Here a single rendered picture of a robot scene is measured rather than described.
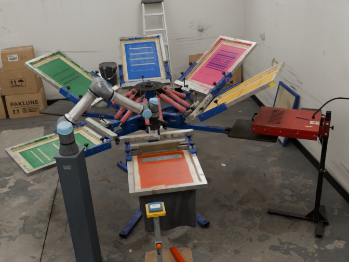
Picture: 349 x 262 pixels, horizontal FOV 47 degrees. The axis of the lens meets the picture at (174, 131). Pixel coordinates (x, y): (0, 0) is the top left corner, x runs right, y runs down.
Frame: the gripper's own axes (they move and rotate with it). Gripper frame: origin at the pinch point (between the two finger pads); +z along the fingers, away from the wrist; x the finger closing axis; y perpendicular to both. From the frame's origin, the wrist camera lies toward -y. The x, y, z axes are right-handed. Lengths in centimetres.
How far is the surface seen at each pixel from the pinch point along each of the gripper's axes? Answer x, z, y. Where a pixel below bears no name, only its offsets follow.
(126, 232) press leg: -12, 107, 38
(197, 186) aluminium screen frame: 61, 14, -21
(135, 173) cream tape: 27.9, 16.4, 23.2
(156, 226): 80, 31, 13
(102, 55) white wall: -412, 30, 57
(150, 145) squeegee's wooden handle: 0.9, 7.1, 7.7
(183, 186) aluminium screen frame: 61, 13, -10
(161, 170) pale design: 28.0, 16.3, 2.0
